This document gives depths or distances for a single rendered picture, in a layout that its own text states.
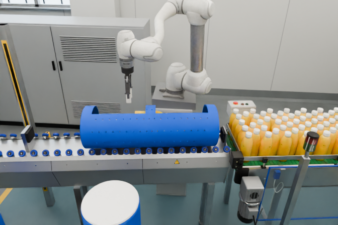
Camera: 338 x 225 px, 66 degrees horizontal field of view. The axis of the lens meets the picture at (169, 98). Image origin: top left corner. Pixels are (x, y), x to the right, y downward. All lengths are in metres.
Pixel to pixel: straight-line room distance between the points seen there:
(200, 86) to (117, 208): 1.10
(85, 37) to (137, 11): 1.33
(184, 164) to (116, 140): 0.49
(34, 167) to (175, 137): 0.95
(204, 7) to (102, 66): 1.83
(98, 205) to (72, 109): 2.43
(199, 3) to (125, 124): 0.90
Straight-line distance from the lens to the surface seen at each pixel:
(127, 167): 1.84
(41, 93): 3.77
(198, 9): 1.77
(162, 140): 1.68
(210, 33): 4.31
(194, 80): 2.01
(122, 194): 1.42
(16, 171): 2.05
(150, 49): 1.39
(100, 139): 1.71
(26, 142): 1.99
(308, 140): 1.63
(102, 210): 1.37
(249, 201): 1.84
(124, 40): 1.50
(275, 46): 4.56
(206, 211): 2.26
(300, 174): 1.77
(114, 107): 3.47
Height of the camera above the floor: 2.07
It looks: 27 degrees down
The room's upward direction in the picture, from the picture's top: 1 degrees clockwise
